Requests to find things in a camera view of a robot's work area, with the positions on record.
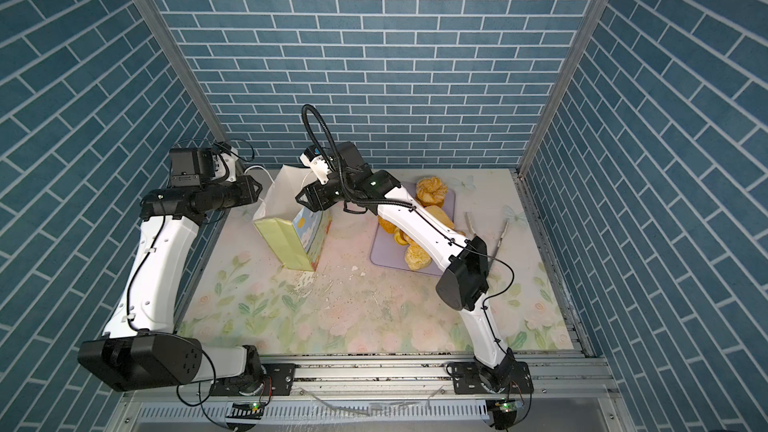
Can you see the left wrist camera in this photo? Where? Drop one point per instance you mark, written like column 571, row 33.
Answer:
column 228, row 163

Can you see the round pale bun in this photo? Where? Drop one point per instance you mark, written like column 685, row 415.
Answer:
column 417, row 258

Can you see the small yellow tart bread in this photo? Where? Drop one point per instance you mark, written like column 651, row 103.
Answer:
column 401, row 238

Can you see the aluminium corner post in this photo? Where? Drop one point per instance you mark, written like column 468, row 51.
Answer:
column 170, row 48
column 593, row 13

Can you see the large oval brown bread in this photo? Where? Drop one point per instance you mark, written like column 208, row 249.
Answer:
column 387, row 226

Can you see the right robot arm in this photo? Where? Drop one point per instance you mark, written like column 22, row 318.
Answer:
column 463, row 286

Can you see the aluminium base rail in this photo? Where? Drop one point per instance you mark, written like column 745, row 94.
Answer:
column 547, row 392

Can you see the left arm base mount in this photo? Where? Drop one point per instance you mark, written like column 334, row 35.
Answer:
column 241, row 372

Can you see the floral table mat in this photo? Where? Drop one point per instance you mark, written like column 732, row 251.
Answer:
column 350, row 305

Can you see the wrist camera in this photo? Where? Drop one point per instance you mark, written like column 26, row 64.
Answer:
column 313, row 159
column 228, row 163

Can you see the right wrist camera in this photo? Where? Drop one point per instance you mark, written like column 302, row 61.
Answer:
column 313, row 159

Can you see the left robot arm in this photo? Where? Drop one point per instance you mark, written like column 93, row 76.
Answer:
column 139, row 347

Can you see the white and green paper bag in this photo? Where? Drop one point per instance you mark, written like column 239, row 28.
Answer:
column 295, row 234

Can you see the aluminium corner post right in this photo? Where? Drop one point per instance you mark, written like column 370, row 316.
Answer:
column 593, row 13

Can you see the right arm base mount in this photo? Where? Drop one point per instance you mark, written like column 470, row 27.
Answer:
column 509, row 377

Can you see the aluminium corner post left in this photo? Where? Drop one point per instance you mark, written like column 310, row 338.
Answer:
column 170, row 48

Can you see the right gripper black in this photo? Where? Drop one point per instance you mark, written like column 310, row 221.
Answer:
column 317, row 192

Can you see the sugar-topped knotted bread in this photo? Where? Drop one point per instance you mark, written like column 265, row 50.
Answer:
column 431, row 191

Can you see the triangular pastry bread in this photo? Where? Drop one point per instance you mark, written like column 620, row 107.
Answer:
column 439, row 214

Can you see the lilac plastic tray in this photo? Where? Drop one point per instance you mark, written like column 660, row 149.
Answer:
column 386, row 252

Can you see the metal tongs with white tips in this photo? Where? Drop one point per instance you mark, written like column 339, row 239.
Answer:
column 496, row 245

